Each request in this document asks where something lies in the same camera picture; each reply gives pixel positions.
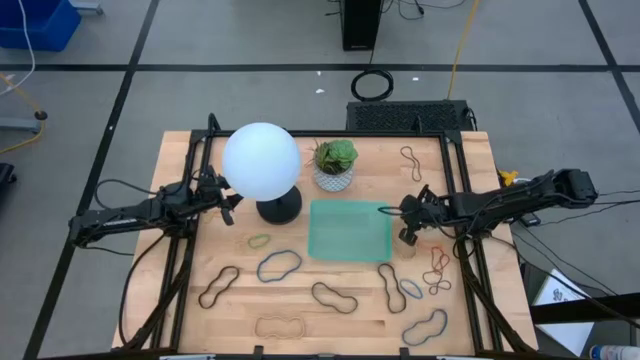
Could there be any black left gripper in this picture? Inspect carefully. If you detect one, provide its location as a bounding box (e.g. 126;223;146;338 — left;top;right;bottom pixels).
192;182;245;227

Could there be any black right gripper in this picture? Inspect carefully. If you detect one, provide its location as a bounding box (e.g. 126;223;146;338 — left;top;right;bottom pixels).
398;193;454;247

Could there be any white globe lamp black base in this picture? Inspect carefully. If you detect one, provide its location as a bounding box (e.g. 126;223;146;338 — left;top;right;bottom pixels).
221;121;304;226

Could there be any teal translucent plastic bin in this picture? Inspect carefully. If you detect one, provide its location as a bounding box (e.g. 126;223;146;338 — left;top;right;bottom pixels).
307;199;394;264

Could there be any black wide rubber band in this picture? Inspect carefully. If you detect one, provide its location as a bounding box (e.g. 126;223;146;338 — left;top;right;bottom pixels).
377;262;408;315
310;281;360;315
197;265;241;310

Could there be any small blue rubber band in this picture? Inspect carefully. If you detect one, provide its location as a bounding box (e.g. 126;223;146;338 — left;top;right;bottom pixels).
398;278;425;300

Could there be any blue wide rubber band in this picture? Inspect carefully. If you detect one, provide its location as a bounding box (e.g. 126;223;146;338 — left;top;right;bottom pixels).
401;308;449;348
256;249;304;284

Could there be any tan wide rubber band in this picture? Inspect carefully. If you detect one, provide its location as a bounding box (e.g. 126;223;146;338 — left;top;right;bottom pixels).
253;314;307;341

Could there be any blue plastic storage bin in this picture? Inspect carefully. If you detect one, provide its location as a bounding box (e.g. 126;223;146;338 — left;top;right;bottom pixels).
0;0;82;53

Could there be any succulent plant in patterned pot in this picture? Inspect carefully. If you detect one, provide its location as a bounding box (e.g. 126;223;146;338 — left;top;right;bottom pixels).
305;138;360;194

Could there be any black vented equipment box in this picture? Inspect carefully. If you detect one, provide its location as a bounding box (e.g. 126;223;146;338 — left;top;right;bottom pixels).
345;99;475;133

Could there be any white printed paper box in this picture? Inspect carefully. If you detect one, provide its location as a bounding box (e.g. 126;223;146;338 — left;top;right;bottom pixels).
530;268;596;357

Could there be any black metal beam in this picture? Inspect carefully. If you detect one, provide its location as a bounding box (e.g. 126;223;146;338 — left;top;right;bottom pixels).
529;292;640;326

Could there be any black computer tower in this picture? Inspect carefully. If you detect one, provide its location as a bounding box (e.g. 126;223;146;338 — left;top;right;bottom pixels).
339;0;384;52

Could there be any grey metal stand leg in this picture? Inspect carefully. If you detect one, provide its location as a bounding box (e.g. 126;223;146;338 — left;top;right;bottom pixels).
0;109;49;134

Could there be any black chair base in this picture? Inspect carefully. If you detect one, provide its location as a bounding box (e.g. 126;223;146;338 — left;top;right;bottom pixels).
0;162;18;201

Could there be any white spray bottle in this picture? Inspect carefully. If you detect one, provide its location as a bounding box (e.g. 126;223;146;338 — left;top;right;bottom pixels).
589;344;640;360

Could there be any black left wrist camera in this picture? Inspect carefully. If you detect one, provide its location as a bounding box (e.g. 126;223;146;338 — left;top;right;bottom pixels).
202;164;224;187

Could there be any black aluminium table frame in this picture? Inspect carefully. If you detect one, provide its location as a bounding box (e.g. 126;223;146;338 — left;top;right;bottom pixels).
112;112;541;360

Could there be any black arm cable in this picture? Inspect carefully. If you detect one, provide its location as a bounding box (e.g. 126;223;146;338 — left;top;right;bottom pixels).
93;178;161;211
118;230;169;347

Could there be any coiled black cable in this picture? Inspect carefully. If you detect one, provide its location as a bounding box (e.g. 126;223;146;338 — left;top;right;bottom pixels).
350;68;395;103

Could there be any yellow hanging cable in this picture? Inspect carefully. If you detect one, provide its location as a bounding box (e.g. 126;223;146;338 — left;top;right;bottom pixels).
446;0;481;100

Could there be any orange floor cable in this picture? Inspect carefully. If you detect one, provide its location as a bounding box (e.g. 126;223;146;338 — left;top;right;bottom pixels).
0;73;47;155

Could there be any white floor cable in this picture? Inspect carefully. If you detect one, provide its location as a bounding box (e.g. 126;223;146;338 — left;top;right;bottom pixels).
0;0;37;97

